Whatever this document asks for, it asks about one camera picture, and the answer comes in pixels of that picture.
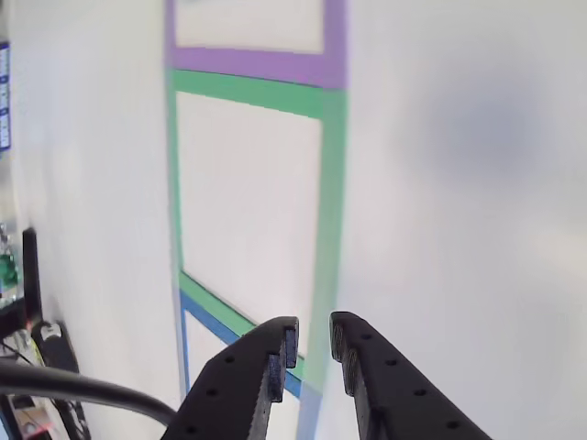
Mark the small green object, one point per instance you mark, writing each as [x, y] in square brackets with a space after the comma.
[8, 270]

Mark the blue and white sugar box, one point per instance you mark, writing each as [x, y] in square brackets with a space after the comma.
[4, 101]

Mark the blue square frame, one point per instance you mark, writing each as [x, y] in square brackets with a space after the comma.
[211, 323]

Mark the green square frame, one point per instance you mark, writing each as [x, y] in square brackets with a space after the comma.
[330, 206]

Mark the purple square frame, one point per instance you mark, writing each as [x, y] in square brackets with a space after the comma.
[257, 62]

